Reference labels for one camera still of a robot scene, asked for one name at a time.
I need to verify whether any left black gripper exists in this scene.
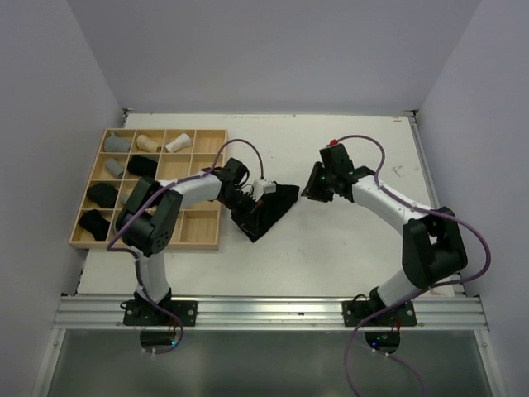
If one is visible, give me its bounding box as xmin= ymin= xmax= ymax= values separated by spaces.
xmin=219 ymin=190 xmax=262 ymax=236

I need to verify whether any white underwear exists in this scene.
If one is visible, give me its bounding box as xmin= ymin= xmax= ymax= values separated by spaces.
xmin=164 ymin=133 xmax=193 ymax=153

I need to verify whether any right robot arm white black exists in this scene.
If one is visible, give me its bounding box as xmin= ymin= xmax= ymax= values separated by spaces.
xmin=302 ymin=143 xmax=468 ymax=327

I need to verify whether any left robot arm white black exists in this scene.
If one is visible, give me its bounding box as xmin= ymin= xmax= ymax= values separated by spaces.
xmin=115 ymin=159 xmax=262 ymax=329

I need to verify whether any black rolled underwear second row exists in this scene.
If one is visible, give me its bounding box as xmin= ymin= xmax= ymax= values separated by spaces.
xmin=126 ymin=155 xmax=158 ymax=179

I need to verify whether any beige rolled underwear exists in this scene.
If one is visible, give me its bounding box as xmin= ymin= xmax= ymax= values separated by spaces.
xmin=136 ymin=134 xmax=160 ymax=153

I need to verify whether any grey rolled underwear second row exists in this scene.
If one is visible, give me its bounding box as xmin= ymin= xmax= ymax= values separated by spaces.
xmin=104 ymin=158 xmax=125 ymax=179

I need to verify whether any black rolled underwear third row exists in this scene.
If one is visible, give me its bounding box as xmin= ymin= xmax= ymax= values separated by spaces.
xmin=87 ymin=183 xmax=118 ymax=209

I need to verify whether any grey rolled underwear top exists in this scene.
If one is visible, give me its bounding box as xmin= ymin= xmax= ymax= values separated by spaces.
xmin=102 ymin=132 xmax=131 ymax=153

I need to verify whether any black rolled underwear bottom row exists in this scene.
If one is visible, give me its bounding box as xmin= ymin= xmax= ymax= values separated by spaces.
xmin=78 ymin=209 xmax=110 ymax=241

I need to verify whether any wooden compartment tray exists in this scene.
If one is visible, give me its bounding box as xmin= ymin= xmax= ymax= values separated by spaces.
xmin=67 ymin=127 xmax=230 ymax=251

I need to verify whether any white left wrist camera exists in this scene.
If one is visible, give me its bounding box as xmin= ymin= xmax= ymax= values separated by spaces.
xmin=252 ymin=179 xmax=277 ymax=200

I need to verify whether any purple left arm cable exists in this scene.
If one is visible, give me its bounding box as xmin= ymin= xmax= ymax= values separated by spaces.
xmin=106 ymin=138 xmax=266 ymax=355

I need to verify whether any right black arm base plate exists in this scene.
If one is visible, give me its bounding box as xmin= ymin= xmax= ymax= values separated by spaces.
xmin=341 ymin=294 xmax=417 ymax=328

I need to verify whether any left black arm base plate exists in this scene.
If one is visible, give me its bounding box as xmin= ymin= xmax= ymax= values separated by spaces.
xmin=120 ymin=299 xmax=198 ymax=327

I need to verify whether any aluminium mounting rail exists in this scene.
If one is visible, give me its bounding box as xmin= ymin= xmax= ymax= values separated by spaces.
xmin=52 ymin=294 xmax=488 ymax=331

